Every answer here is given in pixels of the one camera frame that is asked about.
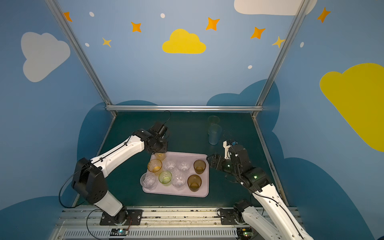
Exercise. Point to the back horizontal aluminium bar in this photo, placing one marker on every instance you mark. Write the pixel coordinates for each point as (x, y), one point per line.
(145, 108)

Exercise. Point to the right aluminium frame post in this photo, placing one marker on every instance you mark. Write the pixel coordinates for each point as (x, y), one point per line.
(305, 7)

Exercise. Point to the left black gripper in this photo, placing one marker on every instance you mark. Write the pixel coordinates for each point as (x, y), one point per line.
(160, 146)

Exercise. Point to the tall pale green glass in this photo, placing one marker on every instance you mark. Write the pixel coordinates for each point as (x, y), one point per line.
(213, 120)

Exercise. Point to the tall pale blue glass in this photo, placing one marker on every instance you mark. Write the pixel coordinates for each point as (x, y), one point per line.
(214, 132)

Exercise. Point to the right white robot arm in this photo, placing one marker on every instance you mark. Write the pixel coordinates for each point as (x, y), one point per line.
(284, 225)

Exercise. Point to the aluminium front rail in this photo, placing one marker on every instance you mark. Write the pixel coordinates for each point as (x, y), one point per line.
(157, 223)

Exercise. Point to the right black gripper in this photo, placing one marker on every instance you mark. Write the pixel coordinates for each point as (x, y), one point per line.
(216, 162)

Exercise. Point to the amber faceted glass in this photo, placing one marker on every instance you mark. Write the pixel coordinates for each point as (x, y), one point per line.
(155, 166)

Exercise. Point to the green circuit board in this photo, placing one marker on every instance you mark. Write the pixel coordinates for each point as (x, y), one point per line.
(119, 232)
(244, 233)

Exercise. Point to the clear faceted glass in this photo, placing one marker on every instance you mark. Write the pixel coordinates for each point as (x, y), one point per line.
(183, 165)
(149, 181)
(170, 165)
(179, 180)

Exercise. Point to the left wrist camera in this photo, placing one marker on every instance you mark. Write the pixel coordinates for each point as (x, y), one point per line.
(158, 130)

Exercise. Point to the aluminium frame post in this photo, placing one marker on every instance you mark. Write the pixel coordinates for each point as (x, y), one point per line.
(305, 7)
(64, 24)

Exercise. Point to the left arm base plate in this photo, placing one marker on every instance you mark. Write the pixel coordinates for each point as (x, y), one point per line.
(125, 217)

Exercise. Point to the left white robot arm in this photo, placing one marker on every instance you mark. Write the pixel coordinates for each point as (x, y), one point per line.
(89, 179)

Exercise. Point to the left green circuit board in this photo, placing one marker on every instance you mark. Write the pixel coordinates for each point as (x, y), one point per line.
(119, 232)

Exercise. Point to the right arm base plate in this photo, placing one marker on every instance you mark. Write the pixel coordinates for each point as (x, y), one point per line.
(229, 217)

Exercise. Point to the green faceted glass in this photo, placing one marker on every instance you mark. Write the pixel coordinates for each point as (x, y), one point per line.
(165, 178)

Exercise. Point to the clear faceted glass back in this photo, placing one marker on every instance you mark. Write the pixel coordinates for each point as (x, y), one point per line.
(183, 165)

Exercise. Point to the dark brown textured cup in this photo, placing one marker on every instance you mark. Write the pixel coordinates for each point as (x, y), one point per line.
(194, 182)

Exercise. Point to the right green circuit board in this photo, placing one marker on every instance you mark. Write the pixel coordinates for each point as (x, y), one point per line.
(244, 233)

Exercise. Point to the left aluminium frame post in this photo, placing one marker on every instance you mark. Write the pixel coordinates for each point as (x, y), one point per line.
(64, 24)

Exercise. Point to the small dark brown cup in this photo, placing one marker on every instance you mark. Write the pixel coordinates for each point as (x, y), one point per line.
(200, 166)

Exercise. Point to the lilac plastic tray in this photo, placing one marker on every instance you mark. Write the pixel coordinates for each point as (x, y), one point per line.
(170, 190)

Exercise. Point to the tall yellow glass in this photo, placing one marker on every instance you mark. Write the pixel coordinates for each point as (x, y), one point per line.
(160, 156)

